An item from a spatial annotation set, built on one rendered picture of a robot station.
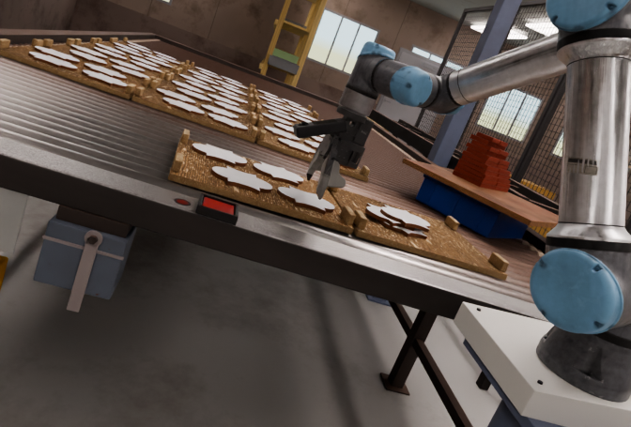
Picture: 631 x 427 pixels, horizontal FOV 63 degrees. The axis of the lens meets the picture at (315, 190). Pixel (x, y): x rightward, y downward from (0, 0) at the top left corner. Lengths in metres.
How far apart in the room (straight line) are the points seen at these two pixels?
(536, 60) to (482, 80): 0.11
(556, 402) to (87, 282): 0.80
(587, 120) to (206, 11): 10.29
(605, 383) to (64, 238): 0.91
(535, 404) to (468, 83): 0.60
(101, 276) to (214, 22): 10.01
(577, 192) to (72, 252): 0.82
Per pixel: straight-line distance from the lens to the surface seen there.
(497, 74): 1.08
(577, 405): 0.93
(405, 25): 11.35
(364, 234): 1.15
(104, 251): 0.99
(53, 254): 1.02
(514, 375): 0.91
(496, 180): 2.06
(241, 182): 1.12
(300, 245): 0.98
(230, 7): 10.88
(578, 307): 0.79
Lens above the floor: 1.24
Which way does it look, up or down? 13 degrees down
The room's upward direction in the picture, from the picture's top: 21 degrees clockwise
